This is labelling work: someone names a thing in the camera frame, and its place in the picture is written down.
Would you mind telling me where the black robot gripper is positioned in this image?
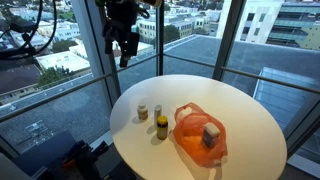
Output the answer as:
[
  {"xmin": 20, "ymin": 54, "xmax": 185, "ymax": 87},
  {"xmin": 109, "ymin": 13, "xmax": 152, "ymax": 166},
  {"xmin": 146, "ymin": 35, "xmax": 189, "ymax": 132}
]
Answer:
[{"xmin": 102, "ymin": 0, "xmax": 139, "ymax": 68}]

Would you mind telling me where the orange plastic carrier bag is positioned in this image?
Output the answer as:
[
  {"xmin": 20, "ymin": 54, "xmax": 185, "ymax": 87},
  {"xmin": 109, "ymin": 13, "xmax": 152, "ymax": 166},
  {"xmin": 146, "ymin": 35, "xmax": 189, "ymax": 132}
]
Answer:
[{"xmin": 173, "ymin": 102, "xmax": 228, "ymax": 167}]

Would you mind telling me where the white box with dark label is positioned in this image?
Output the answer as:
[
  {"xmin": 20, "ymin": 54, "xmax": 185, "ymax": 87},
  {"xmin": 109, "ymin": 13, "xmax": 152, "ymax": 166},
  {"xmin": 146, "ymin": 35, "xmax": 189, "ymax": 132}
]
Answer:
[{"xmin": 202, "ymin": 123, "xmax": 220, "ymax": 148}]

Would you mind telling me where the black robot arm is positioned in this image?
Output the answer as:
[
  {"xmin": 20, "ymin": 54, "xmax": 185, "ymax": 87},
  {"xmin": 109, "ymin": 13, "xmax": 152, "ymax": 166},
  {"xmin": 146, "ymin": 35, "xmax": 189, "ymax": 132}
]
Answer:
[{"xmin": 95, "ymin": 0, "xmax": 163, "ymax": 68}]

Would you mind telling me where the white-lidded supplement bottle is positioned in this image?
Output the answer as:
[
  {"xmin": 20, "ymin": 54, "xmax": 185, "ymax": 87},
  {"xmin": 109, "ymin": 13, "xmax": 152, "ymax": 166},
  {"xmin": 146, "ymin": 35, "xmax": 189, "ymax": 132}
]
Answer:
[{"xmin": 137, "ymin": 103, "xmax": 148, "ymax": 121}]

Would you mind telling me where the white cylindrical bottle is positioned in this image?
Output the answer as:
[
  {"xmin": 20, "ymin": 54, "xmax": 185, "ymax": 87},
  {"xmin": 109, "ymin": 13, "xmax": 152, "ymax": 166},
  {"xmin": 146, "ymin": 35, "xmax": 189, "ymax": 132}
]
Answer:
[{"xmin": 154, "ymin": 104, "xmax": 162, "ymax": 129}]

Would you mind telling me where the yellow-lidded amber bottle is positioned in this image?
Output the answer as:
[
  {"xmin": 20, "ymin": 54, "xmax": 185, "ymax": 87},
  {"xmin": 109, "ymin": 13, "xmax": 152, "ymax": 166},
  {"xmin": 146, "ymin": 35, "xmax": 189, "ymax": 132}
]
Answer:
[{"xmin": 157, "ymin": 115, "xmax": 168, "ymax": 140}]

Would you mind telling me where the metal window handrail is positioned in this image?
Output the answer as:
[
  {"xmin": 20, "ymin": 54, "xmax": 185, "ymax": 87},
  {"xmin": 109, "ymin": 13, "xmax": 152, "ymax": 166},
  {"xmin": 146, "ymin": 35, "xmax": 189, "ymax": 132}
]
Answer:
[{"xmin": 0, "ymin": 54, "xmax": 320, "ymax": 122}]

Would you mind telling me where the round white table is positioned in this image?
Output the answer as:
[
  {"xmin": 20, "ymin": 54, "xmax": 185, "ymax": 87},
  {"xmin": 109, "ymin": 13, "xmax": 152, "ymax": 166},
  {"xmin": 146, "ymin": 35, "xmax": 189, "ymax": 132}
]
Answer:
[{"xmin": 110, "ymin": 75, "xmax": 287, "ymax": 180}]

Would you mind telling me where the blue and black floor equipment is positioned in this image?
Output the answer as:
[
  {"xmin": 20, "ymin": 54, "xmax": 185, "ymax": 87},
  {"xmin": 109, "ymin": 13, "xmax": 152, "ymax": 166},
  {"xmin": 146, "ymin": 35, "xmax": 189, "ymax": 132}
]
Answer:
[{"xmin": 13, "ymin": 131, "xmax": 109, "ymax": 180}]

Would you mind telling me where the black cable loop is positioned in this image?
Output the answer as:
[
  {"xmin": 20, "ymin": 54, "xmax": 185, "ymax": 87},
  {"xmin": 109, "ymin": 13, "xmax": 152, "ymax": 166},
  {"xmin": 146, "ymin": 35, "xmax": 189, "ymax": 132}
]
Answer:
[{"xmin": 0, "ymin": 0, "xmax": 58, "ymax": 61}]

